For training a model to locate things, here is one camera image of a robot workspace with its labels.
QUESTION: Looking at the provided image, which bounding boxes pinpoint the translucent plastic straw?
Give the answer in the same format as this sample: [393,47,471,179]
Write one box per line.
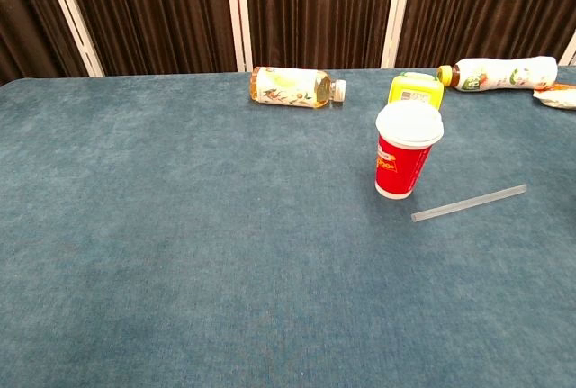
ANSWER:
[410,184,528,223]

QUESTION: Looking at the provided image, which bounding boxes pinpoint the red paper cup white lid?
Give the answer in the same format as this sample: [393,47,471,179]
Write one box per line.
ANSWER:
[374,99,446,201]

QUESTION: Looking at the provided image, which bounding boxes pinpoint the yellow tea bottle white cap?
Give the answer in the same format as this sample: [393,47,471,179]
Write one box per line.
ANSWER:
[249,66,347,110]

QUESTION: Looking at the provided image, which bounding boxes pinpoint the blue table cloth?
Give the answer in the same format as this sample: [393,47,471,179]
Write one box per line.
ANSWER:
[0,65,576,388]

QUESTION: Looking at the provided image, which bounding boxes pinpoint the yellow plastic box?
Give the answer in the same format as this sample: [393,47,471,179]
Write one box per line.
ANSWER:
[387,71,446,110]

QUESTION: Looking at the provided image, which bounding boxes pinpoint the white label bottle yellow cap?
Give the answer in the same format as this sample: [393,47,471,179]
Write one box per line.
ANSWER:
[436,55,559,93]

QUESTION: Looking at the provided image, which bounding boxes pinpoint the white snack packet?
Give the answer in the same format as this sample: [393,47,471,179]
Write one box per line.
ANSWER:
[532,83,576,112]

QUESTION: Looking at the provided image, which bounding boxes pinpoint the white frame brown curtain screen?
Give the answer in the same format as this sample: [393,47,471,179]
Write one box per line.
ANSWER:
[0,0,576,86]

